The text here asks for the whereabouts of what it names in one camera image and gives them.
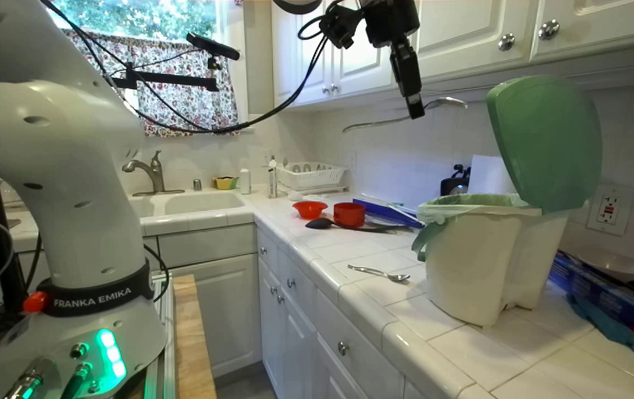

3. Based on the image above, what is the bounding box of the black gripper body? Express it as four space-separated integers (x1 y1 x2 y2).
358 0 420 48

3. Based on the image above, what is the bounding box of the silver fork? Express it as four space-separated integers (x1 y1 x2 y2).
340 95 471 135

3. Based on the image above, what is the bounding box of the green bin lid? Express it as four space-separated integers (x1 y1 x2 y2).
486 76 604 218

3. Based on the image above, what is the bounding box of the light green bin liner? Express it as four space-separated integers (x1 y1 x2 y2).
415 193 543 224

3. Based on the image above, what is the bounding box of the white compost bin body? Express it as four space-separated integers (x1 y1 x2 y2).
422 209 569 331

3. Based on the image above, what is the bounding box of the blue wrap box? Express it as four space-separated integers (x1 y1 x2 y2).
350 196 422 230

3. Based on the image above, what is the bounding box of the white dish rack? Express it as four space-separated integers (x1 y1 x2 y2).
275 160 347 196

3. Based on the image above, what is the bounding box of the small red bowl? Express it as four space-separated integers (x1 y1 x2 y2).
291 197 329 222

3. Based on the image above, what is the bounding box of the clear soap bottle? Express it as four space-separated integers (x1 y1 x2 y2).
266 155 282 199

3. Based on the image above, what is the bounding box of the black ladle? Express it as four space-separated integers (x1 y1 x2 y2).
303 216 391 236

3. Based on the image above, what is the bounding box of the silver spoon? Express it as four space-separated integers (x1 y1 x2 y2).
345 263 412 286

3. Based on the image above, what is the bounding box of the yellow green bowl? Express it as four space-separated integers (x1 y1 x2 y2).
211 175 240 193

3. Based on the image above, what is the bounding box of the floral window curtain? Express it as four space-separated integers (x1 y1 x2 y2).
71 32 241 140

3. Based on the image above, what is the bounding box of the white kitchen sink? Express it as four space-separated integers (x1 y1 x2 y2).
134 189 247 220

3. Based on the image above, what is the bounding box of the window pane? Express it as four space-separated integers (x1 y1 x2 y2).
47 0 232 41

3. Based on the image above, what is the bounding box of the white drawer front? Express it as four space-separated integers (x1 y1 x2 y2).
156 222 258 270

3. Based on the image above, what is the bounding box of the silver sink faucet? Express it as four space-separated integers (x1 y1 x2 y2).
121 150 169 197

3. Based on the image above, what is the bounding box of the white base cabinet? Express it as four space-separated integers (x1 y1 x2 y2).
255 222 415 399

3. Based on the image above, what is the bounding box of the blue foil box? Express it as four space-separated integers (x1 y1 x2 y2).
547 248 634 351

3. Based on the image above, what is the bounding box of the white lower cabinet door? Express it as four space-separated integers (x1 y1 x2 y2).
170 254 264 379

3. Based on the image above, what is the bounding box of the teal plastic bag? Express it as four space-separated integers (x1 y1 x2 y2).
568 295 634 371

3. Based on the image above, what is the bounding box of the black camera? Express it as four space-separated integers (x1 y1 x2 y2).
184 32 244 62

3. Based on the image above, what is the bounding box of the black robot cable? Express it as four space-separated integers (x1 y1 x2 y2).
37 0 335 137

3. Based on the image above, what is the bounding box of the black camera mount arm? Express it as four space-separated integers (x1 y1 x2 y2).
107 60 223 95

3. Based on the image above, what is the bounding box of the white wall outlet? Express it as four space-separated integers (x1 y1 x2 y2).
585 185 634 240

